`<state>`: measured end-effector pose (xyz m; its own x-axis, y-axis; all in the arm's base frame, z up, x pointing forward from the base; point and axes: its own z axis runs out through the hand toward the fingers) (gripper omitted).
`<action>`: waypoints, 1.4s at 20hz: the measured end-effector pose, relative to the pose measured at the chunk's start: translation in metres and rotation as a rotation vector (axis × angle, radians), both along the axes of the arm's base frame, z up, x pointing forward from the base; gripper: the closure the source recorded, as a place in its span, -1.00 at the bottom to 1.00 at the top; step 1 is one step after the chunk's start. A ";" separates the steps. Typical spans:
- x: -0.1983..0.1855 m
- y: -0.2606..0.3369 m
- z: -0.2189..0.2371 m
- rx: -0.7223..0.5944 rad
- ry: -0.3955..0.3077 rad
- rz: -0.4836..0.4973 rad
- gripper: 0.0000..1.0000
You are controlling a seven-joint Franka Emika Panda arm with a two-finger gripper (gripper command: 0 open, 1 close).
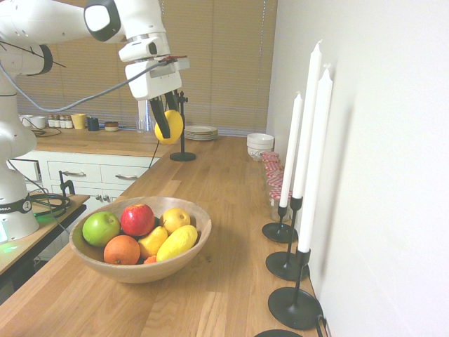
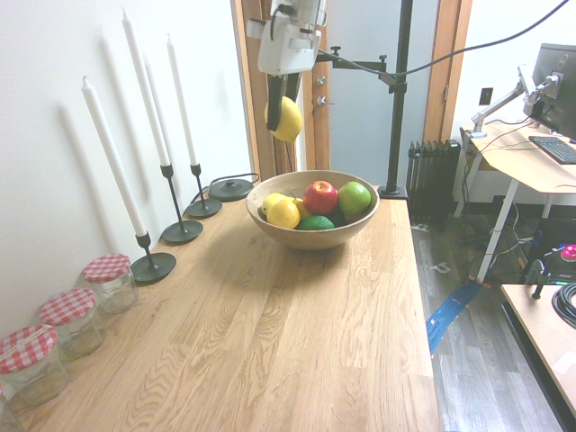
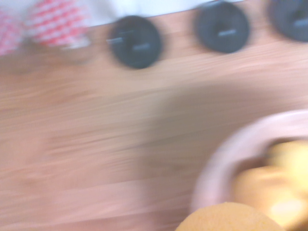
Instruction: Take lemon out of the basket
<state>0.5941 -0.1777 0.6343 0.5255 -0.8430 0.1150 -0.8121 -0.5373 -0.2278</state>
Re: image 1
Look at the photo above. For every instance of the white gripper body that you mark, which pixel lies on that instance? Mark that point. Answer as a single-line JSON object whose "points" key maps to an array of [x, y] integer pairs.
{"points": [[151, 86]]}

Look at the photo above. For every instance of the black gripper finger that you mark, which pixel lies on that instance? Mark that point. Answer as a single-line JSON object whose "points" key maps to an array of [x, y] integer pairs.
{"points": [[159, 117], [172, 102]]}

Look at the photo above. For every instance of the yellow lemon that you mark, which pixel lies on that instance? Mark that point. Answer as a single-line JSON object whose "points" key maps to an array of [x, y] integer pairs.
{"points": [[175, 128], [177, 243], [175, 219]]}

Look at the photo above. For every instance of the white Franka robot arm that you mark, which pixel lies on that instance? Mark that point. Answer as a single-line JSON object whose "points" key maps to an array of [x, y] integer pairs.
{"points": [[21, 21]]}

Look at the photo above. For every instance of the clear drinking glass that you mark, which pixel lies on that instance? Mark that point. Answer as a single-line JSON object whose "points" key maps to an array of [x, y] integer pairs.
{"points": [[141, 125]]}

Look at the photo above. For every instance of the stack of white plates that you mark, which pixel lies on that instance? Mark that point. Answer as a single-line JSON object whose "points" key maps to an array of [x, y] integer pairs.
{"points": [[200, 132]]}

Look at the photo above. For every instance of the small brown bowl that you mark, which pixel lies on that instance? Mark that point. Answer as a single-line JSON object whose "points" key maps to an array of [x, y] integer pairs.
{"points": [[111, 126]]}

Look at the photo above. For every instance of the wooden window blinds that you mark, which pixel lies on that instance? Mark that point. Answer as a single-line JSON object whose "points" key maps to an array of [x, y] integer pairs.
{"points": [[228, 70]]}

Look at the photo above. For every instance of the dark blue mug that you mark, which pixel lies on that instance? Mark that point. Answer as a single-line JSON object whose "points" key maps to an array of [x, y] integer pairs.
{"points": [[92, 124]]}

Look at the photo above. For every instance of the yellow mug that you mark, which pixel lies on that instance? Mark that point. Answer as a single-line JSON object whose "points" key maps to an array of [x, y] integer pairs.
{"points": [[79, 121]]}

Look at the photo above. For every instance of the white drawer cabinet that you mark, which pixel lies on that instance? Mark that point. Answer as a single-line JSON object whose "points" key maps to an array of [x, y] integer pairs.
{"points": [[105, 186]]}

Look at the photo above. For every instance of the small spice jar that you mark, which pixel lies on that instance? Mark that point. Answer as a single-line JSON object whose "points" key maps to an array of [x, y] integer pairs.
{"points": [[51, 121], [62, 122], [57, 121], [69, 122]]}

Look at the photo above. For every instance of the plain white bowl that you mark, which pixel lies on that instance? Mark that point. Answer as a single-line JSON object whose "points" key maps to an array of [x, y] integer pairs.
{"points": [[260, 139]]}

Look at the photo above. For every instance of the white patterned bowl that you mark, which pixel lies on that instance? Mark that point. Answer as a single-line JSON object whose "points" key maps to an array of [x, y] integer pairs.
{"points": [[259, 153]]}

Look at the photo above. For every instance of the red apple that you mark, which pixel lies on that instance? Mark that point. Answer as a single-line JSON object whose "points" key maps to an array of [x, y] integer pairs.
{"points": [[137, 219]]}

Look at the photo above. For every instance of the glass jar red checkered lid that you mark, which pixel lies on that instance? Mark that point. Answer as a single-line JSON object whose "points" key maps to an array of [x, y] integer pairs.
{"points": [[275, 183], [275, 207], [270, 156], [272, 166], [274, 175]]}

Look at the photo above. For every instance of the black table clamp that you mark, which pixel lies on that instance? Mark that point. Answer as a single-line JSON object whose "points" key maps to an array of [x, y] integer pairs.
{"points": [[66, 184]]}

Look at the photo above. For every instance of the white cup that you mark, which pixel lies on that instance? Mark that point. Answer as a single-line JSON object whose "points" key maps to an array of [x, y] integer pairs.
{"points": [[38, 121], [25, 120]]}

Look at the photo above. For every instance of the green apple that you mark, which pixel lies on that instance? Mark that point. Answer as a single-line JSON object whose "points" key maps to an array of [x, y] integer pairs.
{"points": [[100, 228]]}

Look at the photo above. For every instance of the yellow pear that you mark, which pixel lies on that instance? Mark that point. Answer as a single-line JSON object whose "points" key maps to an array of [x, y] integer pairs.
{"points": [[152, 243]]}

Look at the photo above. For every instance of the tallest white taper candle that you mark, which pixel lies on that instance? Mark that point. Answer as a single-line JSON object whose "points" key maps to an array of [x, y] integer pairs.
{"points": [[308, 116]]}

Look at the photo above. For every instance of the small orange fruit piece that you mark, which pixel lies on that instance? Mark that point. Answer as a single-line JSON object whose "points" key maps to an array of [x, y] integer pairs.
{"points": [[151, 260]]}

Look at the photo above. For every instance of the wooden fruit bowl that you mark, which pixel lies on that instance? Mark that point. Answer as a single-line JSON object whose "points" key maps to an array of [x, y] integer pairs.
{"points": [[140, 274]]}

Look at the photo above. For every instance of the wooden robot side table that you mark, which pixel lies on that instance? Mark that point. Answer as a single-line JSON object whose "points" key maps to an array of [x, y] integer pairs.
{"points": [[35, 238]]}

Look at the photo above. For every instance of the tall black candle holder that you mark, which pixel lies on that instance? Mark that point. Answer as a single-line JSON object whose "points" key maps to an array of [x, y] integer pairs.
{"points": [[286, 266]]}

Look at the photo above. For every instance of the black round disc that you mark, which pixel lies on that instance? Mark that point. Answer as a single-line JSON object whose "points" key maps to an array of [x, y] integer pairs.
{"points": [[277, 334]]}

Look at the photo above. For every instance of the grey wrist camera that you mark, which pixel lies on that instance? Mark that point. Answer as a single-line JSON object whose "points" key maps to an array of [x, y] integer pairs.
{"points": [[180, 65]]}

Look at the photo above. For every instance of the maroon wrist camera mount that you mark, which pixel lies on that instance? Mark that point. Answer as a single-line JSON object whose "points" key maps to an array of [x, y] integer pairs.
{"points": [[175, 58]]}

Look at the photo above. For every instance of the black camera stand round base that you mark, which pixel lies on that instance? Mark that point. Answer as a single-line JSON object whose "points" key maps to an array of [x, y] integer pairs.
{"points": [[182, 156]]}

